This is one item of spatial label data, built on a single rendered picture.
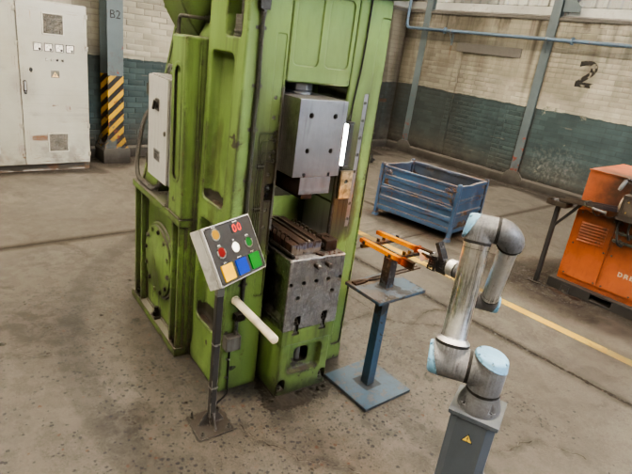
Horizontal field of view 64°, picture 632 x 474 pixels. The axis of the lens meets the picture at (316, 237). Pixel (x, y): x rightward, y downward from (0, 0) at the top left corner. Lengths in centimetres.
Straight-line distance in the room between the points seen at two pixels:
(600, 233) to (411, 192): 222
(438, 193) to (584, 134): 419
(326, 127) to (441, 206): 380
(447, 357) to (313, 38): 168
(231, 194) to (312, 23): 94
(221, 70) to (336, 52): 62
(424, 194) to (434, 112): 520
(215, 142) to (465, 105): 856
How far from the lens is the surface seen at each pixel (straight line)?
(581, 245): 570
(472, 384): 240
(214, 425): 298
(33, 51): 743
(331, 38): 283
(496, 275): 252
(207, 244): 230
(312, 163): 269
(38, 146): 760
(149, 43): 858
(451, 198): 627
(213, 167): 299
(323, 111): 266
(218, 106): 293
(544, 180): 1025
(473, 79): 1102
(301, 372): 324
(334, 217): 309
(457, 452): 258
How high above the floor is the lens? 202
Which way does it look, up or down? 21 degrees down
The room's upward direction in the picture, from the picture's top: 8 degrees clockwise
